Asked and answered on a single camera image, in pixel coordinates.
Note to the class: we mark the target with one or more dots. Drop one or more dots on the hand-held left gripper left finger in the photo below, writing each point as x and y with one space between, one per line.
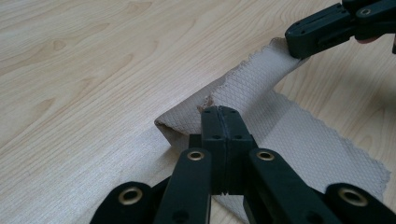
214 149

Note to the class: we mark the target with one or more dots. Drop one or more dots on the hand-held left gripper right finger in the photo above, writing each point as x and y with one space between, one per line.
238 137

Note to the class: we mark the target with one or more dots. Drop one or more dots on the beige textured cloth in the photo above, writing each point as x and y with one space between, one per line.
249 90

